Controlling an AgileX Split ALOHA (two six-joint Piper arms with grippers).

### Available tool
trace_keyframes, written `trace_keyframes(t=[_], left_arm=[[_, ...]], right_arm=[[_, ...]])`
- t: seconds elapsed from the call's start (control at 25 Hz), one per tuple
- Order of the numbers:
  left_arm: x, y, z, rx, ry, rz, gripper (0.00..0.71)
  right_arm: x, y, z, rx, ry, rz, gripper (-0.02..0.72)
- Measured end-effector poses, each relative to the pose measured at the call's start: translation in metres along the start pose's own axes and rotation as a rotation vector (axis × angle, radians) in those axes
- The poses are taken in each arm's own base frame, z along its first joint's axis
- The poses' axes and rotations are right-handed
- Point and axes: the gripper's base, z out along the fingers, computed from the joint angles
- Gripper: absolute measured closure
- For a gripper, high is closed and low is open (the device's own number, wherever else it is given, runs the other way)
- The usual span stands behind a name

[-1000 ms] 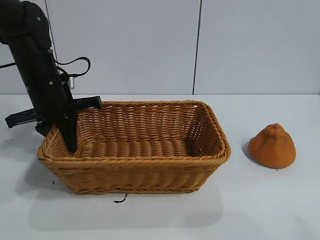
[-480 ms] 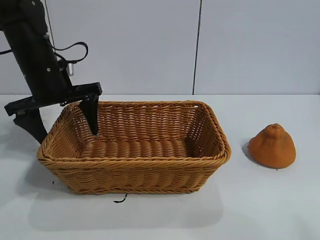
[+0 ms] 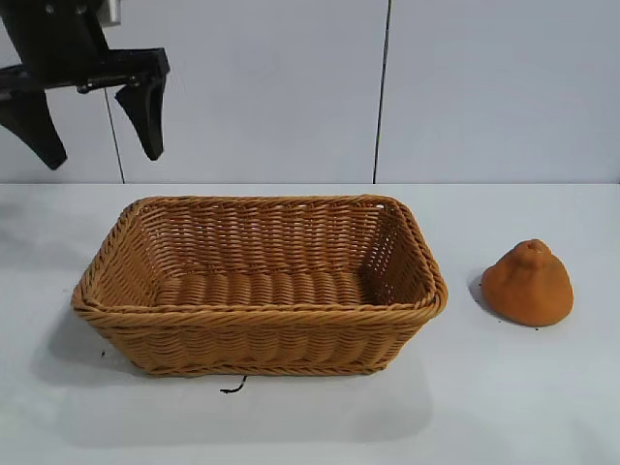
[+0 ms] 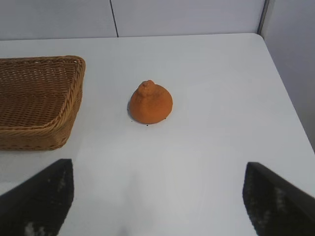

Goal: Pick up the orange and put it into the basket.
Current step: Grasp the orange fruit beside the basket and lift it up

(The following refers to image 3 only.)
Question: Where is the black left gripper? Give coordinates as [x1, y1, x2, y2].
[0, 0, 171, 171]

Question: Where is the brown woven wicker basket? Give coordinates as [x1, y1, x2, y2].
[71, 193, 450, 379]

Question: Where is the orange cone-shaped bread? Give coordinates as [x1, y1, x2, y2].
[480, 237, 575, 327]

